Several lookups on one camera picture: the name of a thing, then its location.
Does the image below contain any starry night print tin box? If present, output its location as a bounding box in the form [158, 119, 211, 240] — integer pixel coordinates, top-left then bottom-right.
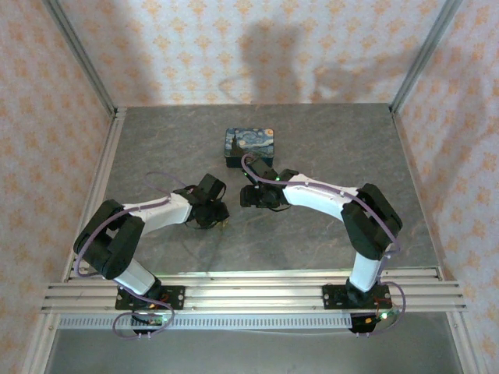
[224, 127, 277, 169]

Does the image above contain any long aluminium mounting beam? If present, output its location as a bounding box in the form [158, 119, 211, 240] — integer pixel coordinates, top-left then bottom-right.
[41, 278, 467, 313]

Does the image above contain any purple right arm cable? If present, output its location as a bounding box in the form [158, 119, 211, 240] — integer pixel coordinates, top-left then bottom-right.
[240, 154, 409, 337]

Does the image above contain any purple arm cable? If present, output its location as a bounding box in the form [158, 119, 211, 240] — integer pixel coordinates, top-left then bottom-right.
[240, 154, 409, 337]
[74, 171, 196, 339]

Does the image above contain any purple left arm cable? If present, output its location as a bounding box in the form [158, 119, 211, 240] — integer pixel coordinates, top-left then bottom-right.
[74, 171, 196, 339]

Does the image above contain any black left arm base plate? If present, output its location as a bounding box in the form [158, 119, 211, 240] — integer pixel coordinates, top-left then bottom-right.
[115, 286, 186, 312]

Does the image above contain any aluminium table side rail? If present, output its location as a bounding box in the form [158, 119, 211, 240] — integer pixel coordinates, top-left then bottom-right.
[62, 108, 128, 282]
[391, 110, 446, 281]

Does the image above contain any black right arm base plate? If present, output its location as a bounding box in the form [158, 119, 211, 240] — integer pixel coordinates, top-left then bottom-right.
[322, 284, 391, 311]

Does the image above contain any slotted grey cable duct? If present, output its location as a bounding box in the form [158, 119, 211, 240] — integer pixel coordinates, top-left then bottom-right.
[58, 314, 354, 331]

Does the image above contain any aluminium frame post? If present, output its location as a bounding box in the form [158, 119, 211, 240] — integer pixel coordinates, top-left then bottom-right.
[42, 0, 118, 115]
[389, 0, 465, 115]

